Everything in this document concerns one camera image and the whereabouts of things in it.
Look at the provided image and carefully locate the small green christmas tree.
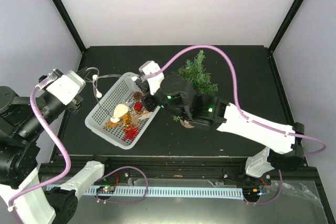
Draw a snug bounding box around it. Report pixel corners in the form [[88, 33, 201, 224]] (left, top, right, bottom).
[[172, 50, 218, 112]]

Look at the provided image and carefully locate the red gift box ornament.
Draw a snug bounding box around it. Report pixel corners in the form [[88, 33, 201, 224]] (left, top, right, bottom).
[[134, 102, 143, 112]]

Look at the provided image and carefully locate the white bead light string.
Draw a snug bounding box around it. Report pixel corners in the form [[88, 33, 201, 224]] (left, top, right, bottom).
[[82, 67, 140, 112]]

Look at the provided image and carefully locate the white perforated plastic basket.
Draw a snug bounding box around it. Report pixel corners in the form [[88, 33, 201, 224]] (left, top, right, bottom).
[[85, 72, 159, 150]]

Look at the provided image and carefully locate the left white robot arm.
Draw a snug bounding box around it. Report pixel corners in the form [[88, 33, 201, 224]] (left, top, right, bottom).
[[1, 68, 113, 223]]

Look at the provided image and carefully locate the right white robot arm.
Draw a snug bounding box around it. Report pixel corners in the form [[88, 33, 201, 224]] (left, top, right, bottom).
[[133, 75, 303, 184]]

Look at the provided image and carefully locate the gold gift box ornament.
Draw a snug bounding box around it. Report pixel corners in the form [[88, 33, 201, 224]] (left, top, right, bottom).
[[121, 113, 132, 124]]

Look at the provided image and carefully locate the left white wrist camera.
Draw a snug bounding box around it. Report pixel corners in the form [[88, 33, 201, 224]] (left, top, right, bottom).
[[46, 70, 86, 105]]

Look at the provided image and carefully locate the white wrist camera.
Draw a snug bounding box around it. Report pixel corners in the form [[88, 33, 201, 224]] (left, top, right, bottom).
[[46, 70, 86, 105], [139, 60, 164, 95]]

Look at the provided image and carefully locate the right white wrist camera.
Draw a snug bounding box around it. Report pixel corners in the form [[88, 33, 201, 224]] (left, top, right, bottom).
[[139, 60, 164, 95]]

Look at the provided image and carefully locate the white slotted cable duct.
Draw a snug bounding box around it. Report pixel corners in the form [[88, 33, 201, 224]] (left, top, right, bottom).
[[46, 184, 244, 200]]

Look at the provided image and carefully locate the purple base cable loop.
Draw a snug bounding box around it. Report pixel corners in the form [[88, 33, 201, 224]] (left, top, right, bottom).
[[94, 166, 149, 205]]

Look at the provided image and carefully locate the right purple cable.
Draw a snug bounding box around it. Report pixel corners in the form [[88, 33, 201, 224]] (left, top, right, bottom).
[[143, 45, 328, 156]]

